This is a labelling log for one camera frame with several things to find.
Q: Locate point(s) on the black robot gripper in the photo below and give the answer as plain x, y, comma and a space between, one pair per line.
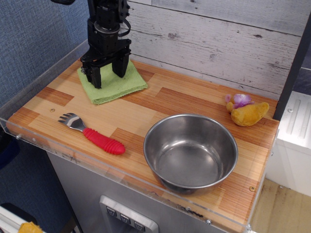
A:
105, 49

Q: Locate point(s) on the green towel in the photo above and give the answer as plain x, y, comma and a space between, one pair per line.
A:
113, 86

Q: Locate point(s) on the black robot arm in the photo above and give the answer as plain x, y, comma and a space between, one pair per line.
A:
106, 27

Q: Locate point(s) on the stainless steel bowl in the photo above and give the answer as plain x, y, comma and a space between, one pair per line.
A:
190, 154

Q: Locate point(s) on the clear acrylic table guard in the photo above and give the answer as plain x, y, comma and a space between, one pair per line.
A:
32, 115

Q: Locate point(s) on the grey cabinet with button panel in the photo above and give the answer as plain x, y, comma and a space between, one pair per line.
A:
84, 188

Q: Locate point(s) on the yellow plush toy with flower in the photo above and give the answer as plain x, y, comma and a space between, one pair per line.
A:
245, 112

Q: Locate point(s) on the yellow object at bottom left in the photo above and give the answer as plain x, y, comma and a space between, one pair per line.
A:
29, 227

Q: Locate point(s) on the white ribbed box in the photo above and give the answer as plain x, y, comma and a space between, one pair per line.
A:
290, 162

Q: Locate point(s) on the red handled metal spork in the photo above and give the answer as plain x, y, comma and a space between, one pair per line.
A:
109, 145

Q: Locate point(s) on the dark right vertical post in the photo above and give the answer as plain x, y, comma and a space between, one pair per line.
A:
294, 71

